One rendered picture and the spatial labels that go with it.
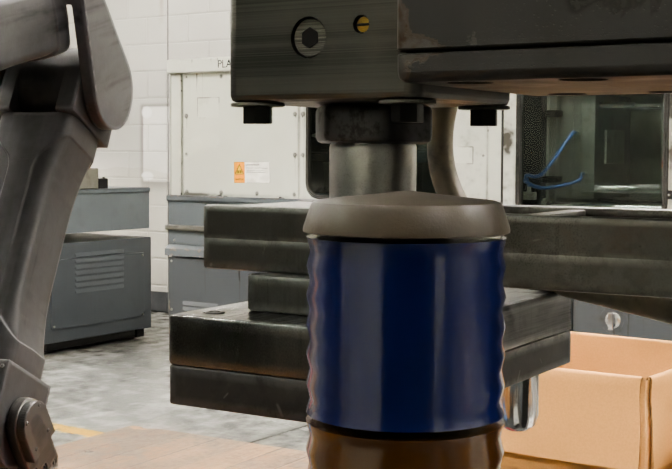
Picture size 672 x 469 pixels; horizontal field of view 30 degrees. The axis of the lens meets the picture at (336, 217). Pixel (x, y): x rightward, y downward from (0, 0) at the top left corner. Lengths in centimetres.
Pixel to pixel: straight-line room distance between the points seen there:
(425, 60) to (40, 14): 51
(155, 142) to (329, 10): 893
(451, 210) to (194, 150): 633
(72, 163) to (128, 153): 865
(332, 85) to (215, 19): 858
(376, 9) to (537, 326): 17
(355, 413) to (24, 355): 68
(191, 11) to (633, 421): 684
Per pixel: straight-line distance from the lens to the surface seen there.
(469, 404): 23
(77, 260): 761
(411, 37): 45
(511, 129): 546
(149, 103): 946
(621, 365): 340
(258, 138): 628
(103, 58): 96
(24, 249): 91
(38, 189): 93
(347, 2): 49
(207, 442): 133
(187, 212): 656
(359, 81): 48
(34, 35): 91
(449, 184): 60
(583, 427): 285
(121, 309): 790
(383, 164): 51
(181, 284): 661
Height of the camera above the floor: 121
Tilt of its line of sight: 3 degrees down
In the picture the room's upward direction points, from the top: straight up
